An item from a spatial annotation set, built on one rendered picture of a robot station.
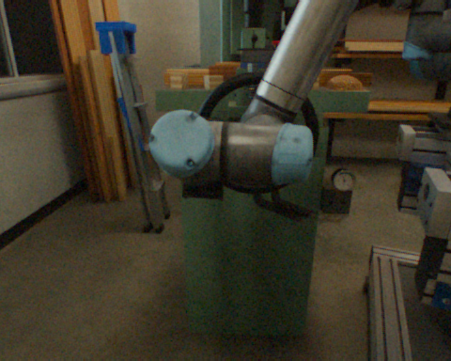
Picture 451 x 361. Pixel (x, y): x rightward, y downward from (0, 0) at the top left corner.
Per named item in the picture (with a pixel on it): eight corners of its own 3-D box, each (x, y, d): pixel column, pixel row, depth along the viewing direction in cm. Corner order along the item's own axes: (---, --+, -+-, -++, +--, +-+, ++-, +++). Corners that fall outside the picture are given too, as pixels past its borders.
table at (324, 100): (145, 117, 81) (143, 93, 78) (169, 102, 109) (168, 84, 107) (383, 119, 78) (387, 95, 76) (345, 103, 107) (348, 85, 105)
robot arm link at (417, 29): (445, 60, 72) (457, 8, 69) (396, 59, 80) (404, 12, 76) (452, 61, 78) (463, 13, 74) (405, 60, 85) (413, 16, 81)
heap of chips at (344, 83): (334, 90, 86) (336, 76, 85) (322, 86, 99) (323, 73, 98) (367, 90, 86) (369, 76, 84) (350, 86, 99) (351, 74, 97)
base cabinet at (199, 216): (186, 334, 119) (176, 155, 94) (203, 248, 173) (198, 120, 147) (304, 337, 117) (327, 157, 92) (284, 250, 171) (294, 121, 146)
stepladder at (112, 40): (137, 234, 190) (88, 20, 148) (150, 215, 213) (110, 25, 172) (163, 233, 187) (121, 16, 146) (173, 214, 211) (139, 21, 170)
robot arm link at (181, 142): (216, 175, 34) (140, 171, 35) (223, 186, 45) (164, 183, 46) (221, 105, 35) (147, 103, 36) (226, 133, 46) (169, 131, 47)
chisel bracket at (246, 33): (241, 58, 94) (241, 27, 91) (241, 58, 107) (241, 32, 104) (266, 58, 94) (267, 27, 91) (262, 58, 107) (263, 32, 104)
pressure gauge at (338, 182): (331, 196, 90) (334, 170, 87) (327, 192, 93) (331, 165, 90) (352, 197, 90) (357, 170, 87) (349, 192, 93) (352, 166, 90)
